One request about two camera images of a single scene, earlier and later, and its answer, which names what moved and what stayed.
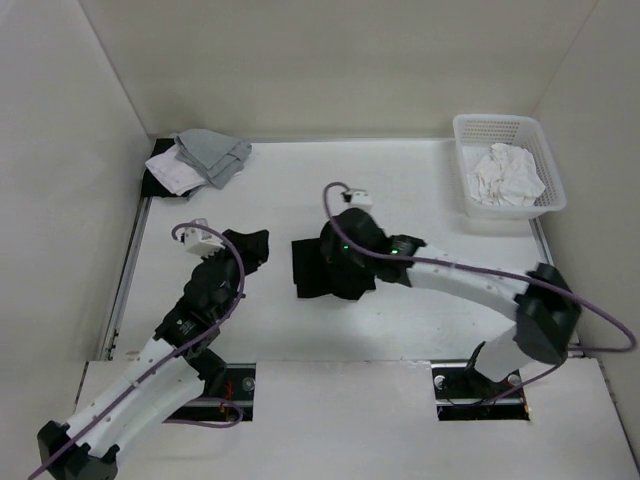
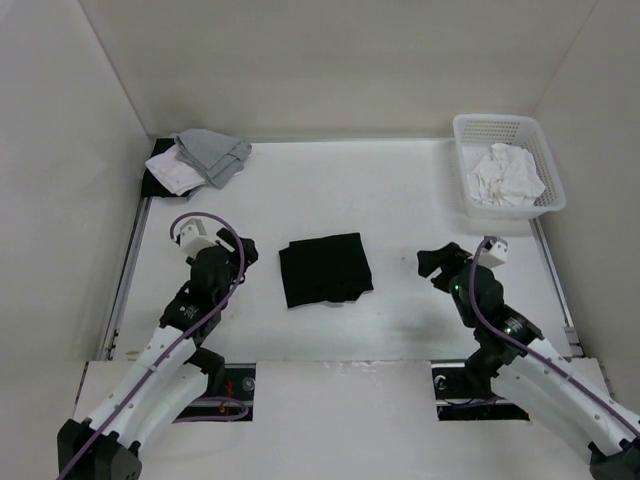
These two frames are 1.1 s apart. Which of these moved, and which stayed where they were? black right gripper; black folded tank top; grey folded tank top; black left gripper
Moved: black right gripper
Stayed: black left gripper; black folded tank top; grey folded tank top
